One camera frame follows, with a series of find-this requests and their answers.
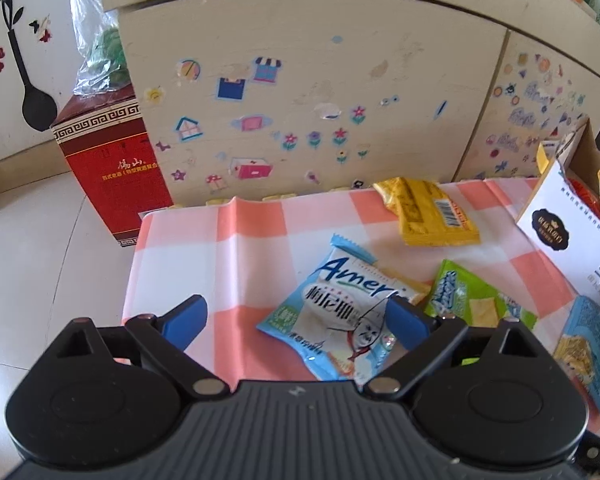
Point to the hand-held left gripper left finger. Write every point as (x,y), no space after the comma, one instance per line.
(185,320)

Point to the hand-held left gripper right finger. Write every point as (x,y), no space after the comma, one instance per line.
(405,320)

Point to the light blue cracker packet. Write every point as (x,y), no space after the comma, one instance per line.
(587,355)

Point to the white blue snack packet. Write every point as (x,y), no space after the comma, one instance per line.
(330,310)

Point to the cardboard box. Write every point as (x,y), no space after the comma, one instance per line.
(582,145)

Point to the pink checked cloth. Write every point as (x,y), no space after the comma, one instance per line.
(240,270)

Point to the green snack packet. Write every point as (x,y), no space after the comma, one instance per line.
(480,300)

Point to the yellow snack packet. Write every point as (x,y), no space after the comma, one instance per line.
(440,220)
(387,192)

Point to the white printed box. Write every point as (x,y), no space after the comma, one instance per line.
(570,240)

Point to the red carton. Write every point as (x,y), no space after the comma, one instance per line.
(110,170)

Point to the clear plastic bag of greens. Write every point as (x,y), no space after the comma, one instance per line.
(102,45)

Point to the cream wooden cabinet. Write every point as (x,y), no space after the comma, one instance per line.
(305,25)

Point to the black vase wall sticker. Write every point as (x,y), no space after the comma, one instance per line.
(35,105)

